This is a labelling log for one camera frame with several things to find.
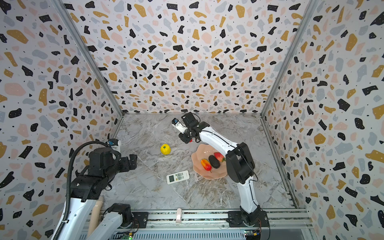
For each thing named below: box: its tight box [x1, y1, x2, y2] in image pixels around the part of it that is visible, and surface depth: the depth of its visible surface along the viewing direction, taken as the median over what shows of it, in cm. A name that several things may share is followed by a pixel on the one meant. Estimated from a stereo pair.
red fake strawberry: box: [213, 152, 226, 163], surface depth 93 cm
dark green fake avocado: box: [208, 155, 221, 169], surface depth 93 cm
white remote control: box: [166, 170, 190, 185], surface depth 89 cm
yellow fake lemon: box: [160, 143, 172, 155], surface depth 98 cm
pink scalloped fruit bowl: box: [191, 143, 228, 180], surface depth 94 cm
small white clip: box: [176, 208, 182, 224], surface depth 75 cm
